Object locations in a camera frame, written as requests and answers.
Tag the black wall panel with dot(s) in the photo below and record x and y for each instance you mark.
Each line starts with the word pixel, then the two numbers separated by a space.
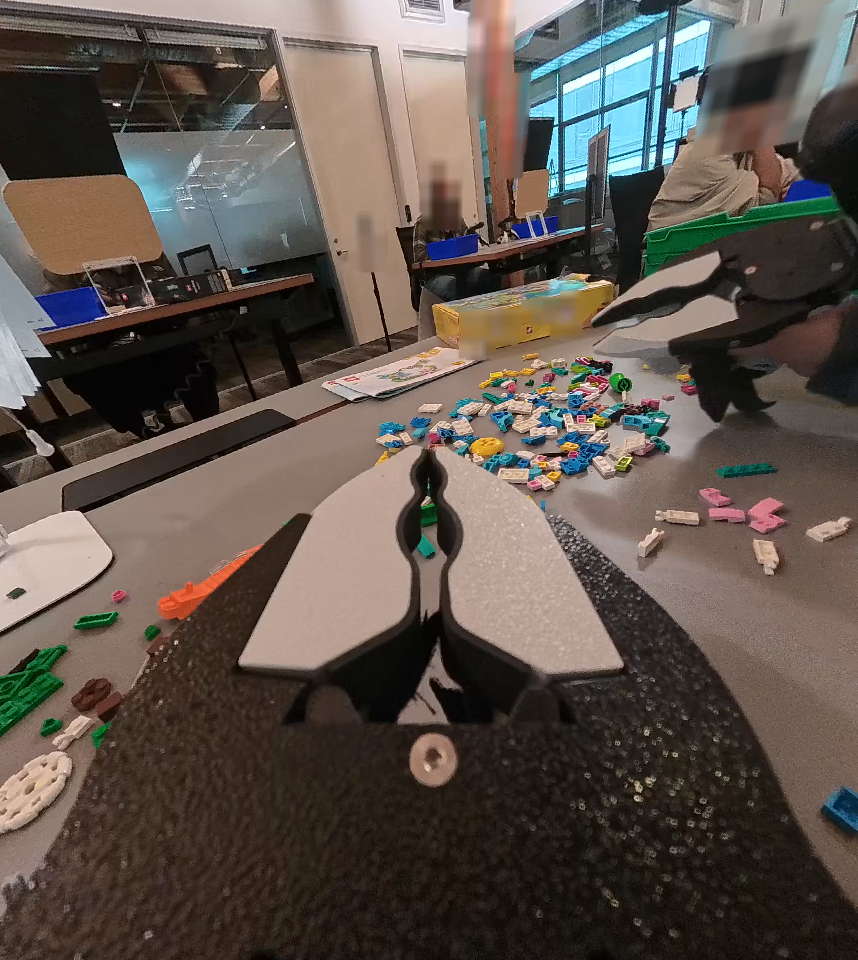
pixel 31 120

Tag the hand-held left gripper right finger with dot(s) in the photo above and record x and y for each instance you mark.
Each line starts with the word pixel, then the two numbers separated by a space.
pixel 526 585

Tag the pile of mixed lego pieces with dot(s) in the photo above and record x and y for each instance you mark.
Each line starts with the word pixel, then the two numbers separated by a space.
pixel 513 475

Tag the white lego hinge plate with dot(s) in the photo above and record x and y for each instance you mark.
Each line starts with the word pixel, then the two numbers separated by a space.
pixel 826 530
pixel 680 517
pixel 650 543
pixel 766 556

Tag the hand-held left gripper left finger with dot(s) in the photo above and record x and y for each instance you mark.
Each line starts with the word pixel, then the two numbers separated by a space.
pixel 339 585

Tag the black light panel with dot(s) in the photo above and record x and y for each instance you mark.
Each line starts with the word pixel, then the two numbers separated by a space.
pixel 539 146

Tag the white round lego plate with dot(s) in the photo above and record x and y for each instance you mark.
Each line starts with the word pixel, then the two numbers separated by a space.
pixel 28 791

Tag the green lego wedge plate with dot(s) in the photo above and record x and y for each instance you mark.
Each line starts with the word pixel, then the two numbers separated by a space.
pixel 46 658

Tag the white door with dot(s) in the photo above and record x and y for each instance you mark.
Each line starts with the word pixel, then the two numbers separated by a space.
pixel 339 172
pixel 436 112

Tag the black sign stand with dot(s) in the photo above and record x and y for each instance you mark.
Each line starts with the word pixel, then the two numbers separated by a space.
pixel 382 315

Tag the air vent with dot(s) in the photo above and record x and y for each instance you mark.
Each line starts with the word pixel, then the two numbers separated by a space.
pixel 421 9

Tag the orange brick separator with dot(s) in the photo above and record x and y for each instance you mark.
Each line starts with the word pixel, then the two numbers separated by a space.
pixel 181 600

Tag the wooden office table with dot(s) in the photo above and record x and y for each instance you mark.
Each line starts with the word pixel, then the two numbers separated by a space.
pixel 249 285
pixel 534 241

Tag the yellow lego dome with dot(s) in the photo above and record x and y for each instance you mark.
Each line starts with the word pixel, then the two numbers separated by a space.
pixel 486 447

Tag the green round lego piece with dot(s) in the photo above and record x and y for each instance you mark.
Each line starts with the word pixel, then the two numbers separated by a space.
pixel 620 383

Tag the teal curved lego piece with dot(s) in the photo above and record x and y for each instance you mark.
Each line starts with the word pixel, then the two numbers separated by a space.
pixel 426 546

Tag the black lego box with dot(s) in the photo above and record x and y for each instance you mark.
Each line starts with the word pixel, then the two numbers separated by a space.
pixel 189 286

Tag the pink lego piece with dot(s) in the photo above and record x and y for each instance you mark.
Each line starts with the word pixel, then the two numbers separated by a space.
pixel 767 506
pixel 726 514
pixel 766 525
pixel 713 497

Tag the yellow lego box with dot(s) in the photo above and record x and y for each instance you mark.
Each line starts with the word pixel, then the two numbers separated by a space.
pixel 586 296

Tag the clear acrylic case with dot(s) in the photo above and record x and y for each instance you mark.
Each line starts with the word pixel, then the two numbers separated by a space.
pixel 86 285

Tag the brown round lego piece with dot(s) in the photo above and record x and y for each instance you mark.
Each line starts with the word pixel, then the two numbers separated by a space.
pixel 91 694

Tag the lego instruction booklet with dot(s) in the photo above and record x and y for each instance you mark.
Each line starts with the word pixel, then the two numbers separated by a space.
pixel 399 375

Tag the grey computer monitor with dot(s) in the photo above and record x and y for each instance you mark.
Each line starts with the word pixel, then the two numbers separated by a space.
pixel 599 172

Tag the blue lego piece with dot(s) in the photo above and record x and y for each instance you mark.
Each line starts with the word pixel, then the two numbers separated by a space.
pixel 848 810

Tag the person's right hand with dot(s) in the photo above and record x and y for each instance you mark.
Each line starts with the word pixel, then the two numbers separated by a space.
pixel 803 349

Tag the white lego clip piece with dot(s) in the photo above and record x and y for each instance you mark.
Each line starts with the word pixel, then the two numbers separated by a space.
pixel 73 731

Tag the white lamp base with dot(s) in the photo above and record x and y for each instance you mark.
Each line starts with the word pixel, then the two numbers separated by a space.
pixel 54 559

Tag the green nested storage bins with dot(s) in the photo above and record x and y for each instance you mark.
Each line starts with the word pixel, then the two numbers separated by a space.
pixel 683 240

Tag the small green lego plate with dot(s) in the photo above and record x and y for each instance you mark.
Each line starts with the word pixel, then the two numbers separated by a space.
pixel 96 620

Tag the black office chair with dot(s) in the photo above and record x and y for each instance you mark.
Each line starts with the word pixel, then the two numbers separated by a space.
pixel 631 217

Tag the blue plastic bin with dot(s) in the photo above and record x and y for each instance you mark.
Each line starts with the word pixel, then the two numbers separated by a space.
pixel 69 307
pixel 451 247
pixel 537 229

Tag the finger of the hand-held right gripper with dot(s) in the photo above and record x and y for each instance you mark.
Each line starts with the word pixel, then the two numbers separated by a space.
pixel 631 341
pixel 668 289

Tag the teal lego plate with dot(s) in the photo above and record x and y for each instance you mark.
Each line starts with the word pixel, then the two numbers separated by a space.
pixel 746 471

